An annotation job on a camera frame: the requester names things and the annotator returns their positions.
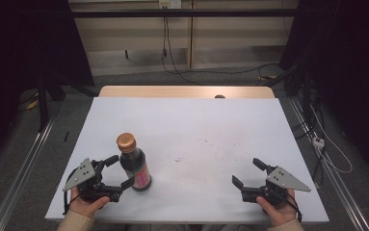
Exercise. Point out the black metal stand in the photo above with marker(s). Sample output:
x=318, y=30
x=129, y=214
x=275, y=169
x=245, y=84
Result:
x=43, y=102

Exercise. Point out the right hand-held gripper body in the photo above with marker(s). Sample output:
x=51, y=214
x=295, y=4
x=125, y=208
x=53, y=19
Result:
x=280, y=181

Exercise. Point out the small dark round object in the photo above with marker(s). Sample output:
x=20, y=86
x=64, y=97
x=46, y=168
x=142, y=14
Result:
x=219, y=96

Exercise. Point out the black horizontal bar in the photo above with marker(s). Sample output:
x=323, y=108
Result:
x=185, y=13

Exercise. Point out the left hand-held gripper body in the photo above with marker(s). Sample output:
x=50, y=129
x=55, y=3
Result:
x=87, y=179

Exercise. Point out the white wall socket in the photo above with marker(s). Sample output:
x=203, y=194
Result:
x=170, y=4

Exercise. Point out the black curtain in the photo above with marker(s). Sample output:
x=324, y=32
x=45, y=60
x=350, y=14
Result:
x=24, y=45
x=346, y=57

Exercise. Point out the person's left hand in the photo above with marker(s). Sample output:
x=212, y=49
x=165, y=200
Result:
x=84, y=208

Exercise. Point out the small black stick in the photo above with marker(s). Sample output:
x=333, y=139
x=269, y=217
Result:
x=66, y=136

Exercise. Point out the dark sauce bottle copper cap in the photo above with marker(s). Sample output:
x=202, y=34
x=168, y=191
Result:
x=135, y=166

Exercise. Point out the white power plug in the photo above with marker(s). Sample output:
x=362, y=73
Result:
x=318, y=142

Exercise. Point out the person's right hand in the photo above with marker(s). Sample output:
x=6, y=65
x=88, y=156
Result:
x=281, y=213

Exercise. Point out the metal floor rail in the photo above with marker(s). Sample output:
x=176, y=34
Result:
x=336, y=179
x=21, y=173

